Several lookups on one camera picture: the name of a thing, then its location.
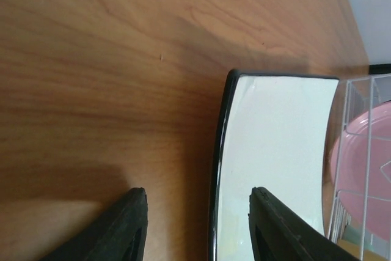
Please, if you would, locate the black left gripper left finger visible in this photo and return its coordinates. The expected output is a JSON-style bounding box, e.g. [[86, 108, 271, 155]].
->
[[42, 188, 148, 260]]

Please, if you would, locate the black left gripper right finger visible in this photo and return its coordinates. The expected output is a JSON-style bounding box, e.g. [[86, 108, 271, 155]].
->
[[249, 187, 357, 261]]

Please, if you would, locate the teal floral round plate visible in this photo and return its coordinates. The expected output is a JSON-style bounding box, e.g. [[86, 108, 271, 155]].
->
[[342, 225, 361, 245]]

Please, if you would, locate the square grey black-edged plate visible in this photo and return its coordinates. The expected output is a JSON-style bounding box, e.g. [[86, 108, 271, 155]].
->
[[208, 70, 339, 260]]

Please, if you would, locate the pink plate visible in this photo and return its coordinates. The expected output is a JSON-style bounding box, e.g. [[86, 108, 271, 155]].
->
[[330, 102, 390, 240]]

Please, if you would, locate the white wire dish rack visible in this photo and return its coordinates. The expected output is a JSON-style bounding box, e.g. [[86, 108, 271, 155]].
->
[[326, 73, 390, 260]]

